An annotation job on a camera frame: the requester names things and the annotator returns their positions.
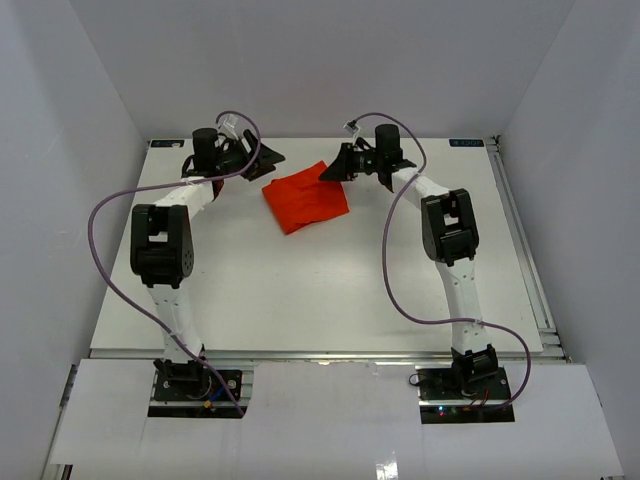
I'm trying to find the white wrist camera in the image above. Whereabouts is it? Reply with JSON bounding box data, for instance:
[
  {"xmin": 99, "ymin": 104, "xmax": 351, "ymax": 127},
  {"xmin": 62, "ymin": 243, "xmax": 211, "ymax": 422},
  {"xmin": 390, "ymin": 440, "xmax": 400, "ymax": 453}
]
[
  {"xmin": 343, "ymin": 119, "xmax": 361, "ymax": 144},
  {"xmin": 217, "ymin": 113, "xmax": 239, "ymax": 141}
]

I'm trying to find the dark table label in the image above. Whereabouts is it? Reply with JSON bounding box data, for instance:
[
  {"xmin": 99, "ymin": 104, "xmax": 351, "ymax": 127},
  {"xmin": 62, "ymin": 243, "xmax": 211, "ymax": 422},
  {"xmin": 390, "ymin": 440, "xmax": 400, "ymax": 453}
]
[
  {"xmin": 449, "ymin": 138, "xmax": 484, "ymax": 148},
  {"xmin": 150, "ymin": 139, "xmax": 184, "ymax": 148}
]

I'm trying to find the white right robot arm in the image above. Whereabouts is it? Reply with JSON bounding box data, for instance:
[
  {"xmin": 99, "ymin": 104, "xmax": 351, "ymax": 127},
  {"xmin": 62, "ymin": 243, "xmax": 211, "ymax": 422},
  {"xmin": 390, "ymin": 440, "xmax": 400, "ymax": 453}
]
[{"xmin": 319, "ymin": 122, "xmax": 498, "ymax": 399}]

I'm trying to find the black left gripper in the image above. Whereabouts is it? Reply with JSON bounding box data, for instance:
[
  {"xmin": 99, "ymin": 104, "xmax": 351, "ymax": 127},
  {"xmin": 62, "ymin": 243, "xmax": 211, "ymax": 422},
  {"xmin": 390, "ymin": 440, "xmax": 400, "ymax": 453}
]
[{"xmin": 215, "ymin": 130, "xmax": 285, "ymax": 183}]

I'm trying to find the orange t shirt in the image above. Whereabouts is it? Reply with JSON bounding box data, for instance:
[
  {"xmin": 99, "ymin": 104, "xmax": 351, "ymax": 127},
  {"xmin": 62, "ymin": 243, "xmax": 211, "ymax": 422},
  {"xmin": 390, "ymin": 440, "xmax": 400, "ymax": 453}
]
[{"xmin": 262, "ymin": 161, "xmax": 350, "ymax": 235}]

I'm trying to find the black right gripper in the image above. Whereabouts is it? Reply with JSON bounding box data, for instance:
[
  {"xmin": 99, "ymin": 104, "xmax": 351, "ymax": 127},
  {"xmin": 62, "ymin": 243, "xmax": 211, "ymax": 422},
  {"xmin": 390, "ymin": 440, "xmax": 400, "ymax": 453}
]
[{"xmin": 318, "ymin": 143, "xmax": 383, "ymax": 182}]

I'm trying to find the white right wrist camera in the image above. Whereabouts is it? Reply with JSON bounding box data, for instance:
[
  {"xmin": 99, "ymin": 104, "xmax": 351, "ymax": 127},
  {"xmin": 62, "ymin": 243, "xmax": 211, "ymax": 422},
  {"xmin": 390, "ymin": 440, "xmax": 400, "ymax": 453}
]
[{"xmin": 343, "ymin": 119, "xmax": 361, "ymax": 144}]

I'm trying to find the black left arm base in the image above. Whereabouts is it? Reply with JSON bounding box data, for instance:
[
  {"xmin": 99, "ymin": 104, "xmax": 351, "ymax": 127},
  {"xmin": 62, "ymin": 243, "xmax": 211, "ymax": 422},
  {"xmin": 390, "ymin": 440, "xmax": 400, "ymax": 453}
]
[{"xmin": 150, "ymin": 359, "xmax": 243, "ymax": 406}]

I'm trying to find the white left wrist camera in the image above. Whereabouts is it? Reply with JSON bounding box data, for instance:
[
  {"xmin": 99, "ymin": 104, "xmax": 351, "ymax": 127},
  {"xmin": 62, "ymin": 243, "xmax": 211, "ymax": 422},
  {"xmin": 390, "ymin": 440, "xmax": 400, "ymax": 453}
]
[{"xmin": 217, "ymin": 113, "xmax": 239, "ymax": 141}]

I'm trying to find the aluminium front table rail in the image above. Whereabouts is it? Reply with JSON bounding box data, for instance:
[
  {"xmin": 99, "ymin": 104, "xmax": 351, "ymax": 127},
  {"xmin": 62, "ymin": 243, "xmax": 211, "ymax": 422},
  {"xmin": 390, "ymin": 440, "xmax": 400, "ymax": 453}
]
[{"xmin": 89, "ymin": 348, "xmax": 569, "ymax": 365}]

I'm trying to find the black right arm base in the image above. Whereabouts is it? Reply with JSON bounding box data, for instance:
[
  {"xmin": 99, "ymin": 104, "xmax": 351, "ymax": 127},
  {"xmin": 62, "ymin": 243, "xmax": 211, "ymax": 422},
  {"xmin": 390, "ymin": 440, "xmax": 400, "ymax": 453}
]
[{"xmin": 408, "ymin": 344, "xmax": 511, "ymax": 407}]

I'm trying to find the left dark table label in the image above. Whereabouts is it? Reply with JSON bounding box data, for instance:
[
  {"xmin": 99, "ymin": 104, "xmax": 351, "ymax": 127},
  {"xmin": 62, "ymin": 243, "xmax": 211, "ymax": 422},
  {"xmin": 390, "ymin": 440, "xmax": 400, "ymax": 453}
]
[{"xmin": 150, "ymin": 139, "xmax": 184, "ymax": 148}]

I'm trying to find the right dark table label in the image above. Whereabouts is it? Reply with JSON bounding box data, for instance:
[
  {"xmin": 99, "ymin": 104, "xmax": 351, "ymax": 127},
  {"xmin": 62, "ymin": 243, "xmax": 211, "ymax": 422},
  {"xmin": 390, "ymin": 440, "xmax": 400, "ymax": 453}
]
[{"xmin": 449, "ymin": 138, "xmax": 484, "ymax": 148}]

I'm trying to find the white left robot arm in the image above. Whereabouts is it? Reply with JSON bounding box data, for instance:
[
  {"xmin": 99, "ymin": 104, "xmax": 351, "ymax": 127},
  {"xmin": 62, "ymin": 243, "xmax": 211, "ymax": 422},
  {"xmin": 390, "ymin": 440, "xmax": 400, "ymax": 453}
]
[{"xmin": 130, "ymin": 128, "xmax": 285, "ymax": 400}]

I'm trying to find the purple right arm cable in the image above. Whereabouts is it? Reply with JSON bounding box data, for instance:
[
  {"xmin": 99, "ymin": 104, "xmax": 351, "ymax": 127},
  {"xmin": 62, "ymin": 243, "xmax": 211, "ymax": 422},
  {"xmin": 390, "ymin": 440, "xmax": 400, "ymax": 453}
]
[{"xmin": 342, "ymin": 112, "xmax": 532, "ymax": 412}]

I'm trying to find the aluminium table edge rail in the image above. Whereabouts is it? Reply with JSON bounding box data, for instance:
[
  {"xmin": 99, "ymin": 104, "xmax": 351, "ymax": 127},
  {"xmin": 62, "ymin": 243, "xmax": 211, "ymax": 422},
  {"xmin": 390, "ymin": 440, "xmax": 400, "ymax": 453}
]
[{"xmin": 485, "ymin": 136, "xmax": 571, "ymax": 363}]

